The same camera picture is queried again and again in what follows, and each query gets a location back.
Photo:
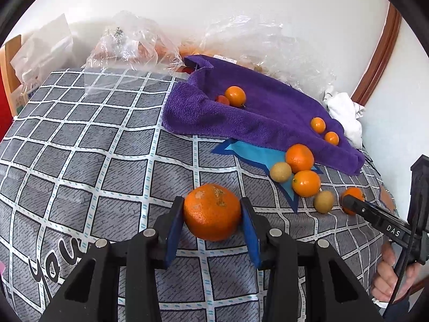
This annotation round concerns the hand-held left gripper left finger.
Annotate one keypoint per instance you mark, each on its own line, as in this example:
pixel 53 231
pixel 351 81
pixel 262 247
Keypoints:
pixel 172 228

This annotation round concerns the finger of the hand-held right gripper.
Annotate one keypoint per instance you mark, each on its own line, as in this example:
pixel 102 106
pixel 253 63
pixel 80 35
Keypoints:
pixel 355 205

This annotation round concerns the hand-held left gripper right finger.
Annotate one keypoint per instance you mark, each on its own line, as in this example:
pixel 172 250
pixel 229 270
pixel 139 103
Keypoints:
pixel 249 231

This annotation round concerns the large blemished mandarin orange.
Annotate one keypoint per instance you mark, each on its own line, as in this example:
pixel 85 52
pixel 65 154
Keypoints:
pixel 212 212

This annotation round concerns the small mandarin orange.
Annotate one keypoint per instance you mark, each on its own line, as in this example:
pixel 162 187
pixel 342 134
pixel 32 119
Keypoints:
pixel 318 124
pixel 331 138

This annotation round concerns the purple towel covered tray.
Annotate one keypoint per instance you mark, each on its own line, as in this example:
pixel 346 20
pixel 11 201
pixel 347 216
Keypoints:
pixel 268 114

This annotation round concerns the small red fruit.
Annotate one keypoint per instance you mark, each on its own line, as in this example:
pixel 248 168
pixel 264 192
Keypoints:
pixel 222 100

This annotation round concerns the person's right forearm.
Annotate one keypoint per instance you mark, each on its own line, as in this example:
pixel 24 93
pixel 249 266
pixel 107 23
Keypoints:
pixel 398 312

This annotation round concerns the person's right hand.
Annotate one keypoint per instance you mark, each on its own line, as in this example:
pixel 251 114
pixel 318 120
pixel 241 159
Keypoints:
pixel 385 285

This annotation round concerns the yellow-brown round fruit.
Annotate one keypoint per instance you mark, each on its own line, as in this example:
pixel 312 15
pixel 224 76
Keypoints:
pixel 281 171
pixel 323 201

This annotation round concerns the grey checked tablecloth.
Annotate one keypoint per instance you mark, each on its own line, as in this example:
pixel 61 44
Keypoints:
pixel 100 174

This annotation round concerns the white crumpled cloth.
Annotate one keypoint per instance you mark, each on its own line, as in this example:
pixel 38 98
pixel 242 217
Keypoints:
pixel 345 114

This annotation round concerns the large clear plastic bag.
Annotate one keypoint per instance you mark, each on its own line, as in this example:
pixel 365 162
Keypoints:
pixel 268 47

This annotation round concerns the crumpled clear plastic bag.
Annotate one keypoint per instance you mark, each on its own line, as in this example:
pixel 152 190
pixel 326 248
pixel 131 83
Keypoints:
pixel 134 47

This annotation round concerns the red paper bag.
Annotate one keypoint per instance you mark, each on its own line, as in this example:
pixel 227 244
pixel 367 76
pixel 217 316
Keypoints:
pixel 5 107

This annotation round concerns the white plastic bag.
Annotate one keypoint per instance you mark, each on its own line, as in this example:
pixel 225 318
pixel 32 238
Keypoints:
pixel 43 47

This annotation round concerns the wooden chair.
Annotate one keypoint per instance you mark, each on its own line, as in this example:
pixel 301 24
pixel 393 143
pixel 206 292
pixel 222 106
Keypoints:
pixel 10 50

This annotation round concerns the brown wooden door frame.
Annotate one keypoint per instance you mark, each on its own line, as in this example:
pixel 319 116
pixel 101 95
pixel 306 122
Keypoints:
pixel 382 47

